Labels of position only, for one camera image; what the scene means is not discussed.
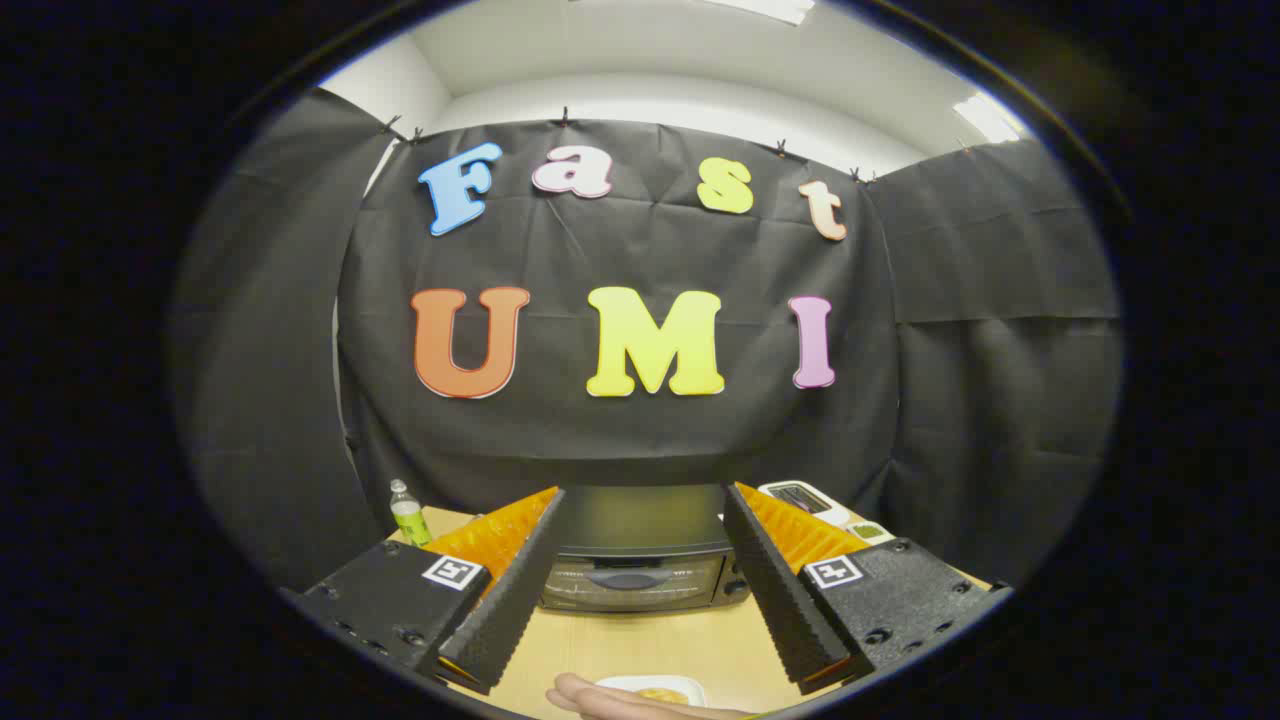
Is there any black toaster oven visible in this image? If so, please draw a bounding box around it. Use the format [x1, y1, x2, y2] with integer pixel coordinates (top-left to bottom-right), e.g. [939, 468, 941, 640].
[539, 485, 752, 614]

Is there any green label plastic bottle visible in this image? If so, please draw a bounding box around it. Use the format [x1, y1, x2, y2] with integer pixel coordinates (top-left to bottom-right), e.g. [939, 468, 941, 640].
[388, 479, 434, 549]

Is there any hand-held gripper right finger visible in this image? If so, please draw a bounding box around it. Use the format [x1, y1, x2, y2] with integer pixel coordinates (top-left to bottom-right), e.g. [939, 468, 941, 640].
[721, 481, 1014, 697]

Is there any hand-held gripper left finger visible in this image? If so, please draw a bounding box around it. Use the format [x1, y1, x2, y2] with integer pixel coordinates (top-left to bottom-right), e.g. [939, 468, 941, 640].
[283, 486, 567, 697]

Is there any white pop-up toaster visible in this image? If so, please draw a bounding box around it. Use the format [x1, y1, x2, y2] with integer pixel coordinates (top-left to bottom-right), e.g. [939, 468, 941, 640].
[757, 480, 854, 529]

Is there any white plate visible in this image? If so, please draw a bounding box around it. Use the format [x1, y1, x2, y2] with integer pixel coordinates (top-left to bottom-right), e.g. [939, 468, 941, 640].
[594, 675, 708, 710]

